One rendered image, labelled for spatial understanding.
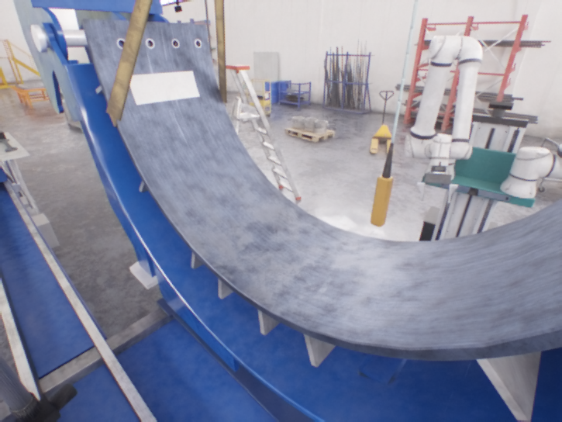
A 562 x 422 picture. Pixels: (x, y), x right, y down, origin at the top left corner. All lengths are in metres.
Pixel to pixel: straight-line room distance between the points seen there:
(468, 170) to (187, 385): 2.23
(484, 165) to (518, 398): 1.76
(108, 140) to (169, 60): 0.57
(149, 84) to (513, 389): 1.87
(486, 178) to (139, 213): 2.24
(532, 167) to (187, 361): 2.32
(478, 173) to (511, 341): 1.80
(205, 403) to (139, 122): 1.50
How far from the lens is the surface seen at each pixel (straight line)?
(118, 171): 1.91
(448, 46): 2.02
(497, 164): 2.39
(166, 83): 1.89
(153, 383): 1.96
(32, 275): 3.04
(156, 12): 2.52
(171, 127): 1.80
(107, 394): 2.02
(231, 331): 1.51
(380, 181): 1.79
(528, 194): 2.30
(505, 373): 0.84
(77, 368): 2.11
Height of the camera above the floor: 2.14
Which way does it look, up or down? 29 degrees down
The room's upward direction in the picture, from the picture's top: straight up
